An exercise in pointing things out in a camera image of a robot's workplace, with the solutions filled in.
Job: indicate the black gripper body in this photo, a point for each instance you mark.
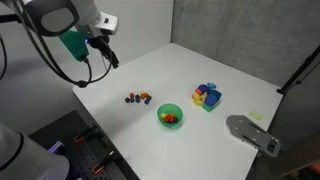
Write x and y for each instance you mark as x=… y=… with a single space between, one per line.
x=101 y=43

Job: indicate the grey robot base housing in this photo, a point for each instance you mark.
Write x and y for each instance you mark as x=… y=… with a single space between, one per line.
x=21 y=158

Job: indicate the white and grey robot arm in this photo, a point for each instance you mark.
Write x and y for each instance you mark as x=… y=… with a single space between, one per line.
x=75 y=22

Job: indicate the dark purple block far left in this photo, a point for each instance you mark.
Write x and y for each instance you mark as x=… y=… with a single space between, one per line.
x=127 y=100

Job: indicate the blue block on table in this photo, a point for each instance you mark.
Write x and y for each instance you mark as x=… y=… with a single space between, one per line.
x=137 y=98

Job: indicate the orange block on table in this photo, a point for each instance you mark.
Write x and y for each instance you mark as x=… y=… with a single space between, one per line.
x=144 y=95

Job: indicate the dark blue block right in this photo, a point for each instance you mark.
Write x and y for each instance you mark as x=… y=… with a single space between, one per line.
x=148 y=99

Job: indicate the green plastic bowl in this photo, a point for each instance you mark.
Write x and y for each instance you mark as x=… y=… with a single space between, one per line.
x=170 y=108

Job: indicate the blocks inside green bowl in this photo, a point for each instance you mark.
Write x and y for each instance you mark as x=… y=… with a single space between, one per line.
x=169 y=118

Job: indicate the red black clamp upper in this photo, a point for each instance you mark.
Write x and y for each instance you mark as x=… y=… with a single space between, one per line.
x=84 y=134

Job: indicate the red black clamp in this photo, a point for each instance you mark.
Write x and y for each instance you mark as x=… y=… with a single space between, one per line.
x=84 y=134
x=98 y=168

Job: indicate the yellow toy pieces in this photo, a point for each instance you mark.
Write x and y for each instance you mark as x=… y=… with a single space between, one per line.
x=198 y=99

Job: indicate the purple toy ball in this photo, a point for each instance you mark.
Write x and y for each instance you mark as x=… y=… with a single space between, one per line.
x=203 y=88

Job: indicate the black perforated base board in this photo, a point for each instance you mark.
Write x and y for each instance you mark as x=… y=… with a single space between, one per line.
x=83 y=156

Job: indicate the blue and green toy box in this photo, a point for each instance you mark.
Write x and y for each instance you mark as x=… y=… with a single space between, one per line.
x=211 y=100

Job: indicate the red black clamp lower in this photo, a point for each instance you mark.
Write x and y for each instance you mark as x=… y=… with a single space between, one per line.
x=98 y=168

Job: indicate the grey metal mounting plate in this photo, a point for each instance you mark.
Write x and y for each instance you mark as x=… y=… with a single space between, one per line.
x=246 y=131

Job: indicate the yellow sticky note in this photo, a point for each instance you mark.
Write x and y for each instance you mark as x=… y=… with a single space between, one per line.
x=256 y=115

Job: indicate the black tripod pole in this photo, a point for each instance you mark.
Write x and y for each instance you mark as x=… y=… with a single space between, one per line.
x=293 y=80

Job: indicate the green camera mount on wrist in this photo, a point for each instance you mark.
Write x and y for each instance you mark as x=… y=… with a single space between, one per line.
x=75 y=42

